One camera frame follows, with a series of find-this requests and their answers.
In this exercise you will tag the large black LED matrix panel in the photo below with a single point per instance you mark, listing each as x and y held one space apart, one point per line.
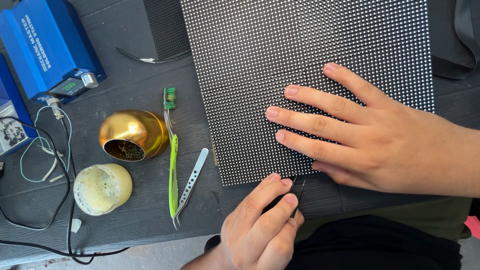
255 75

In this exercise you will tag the white paper scrap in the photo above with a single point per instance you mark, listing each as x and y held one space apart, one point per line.
76 225

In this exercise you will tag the person's left hand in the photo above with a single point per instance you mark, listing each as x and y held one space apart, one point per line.
247 232

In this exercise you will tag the person's black trousers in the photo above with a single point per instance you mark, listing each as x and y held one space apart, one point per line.
375 247

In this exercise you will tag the blue soldering station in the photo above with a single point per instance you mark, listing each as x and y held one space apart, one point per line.
41 45

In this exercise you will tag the blue device with grey tray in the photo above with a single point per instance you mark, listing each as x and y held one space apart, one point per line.
11 120

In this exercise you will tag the yellowish flux jar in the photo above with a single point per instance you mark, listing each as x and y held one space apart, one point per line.
101 189

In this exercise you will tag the thin black strip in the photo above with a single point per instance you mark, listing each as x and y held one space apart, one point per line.
135 57

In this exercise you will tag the gold tip cleaner ball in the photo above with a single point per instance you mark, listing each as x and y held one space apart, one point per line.
131 131

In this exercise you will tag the person's right hand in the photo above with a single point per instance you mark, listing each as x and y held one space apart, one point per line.
390 150

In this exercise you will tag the small black LED matrix panel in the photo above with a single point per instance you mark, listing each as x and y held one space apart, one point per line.
168 26

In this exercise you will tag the silver perforated tweezers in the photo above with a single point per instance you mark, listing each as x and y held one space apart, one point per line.
191 183

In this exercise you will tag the black tweezers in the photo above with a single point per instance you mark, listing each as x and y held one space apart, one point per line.
273 204

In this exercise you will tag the red object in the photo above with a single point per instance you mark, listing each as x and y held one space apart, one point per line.
473 227

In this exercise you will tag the green toothbrush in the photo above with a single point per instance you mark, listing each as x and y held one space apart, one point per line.
173 168

